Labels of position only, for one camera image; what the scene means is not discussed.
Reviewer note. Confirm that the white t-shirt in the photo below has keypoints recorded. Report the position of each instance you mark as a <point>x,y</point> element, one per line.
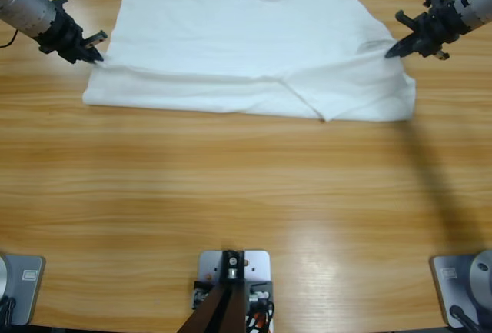
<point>230,40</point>

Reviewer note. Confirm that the dark brown post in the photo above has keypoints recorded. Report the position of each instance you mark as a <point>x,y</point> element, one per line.
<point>230,310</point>

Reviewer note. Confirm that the white mounting block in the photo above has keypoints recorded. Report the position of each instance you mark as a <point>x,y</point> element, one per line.
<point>257,265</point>

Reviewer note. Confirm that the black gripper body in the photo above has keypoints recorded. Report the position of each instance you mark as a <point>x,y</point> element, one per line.
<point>434,29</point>
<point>63,37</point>

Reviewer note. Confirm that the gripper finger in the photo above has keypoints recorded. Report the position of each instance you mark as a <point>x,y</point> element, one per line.
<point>403,46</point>
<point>96,38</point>
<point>92,56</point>

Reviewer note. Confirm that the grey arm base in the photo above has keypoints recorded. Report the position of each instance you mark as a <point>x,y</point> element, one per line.
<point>27,290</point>
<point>453,283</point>

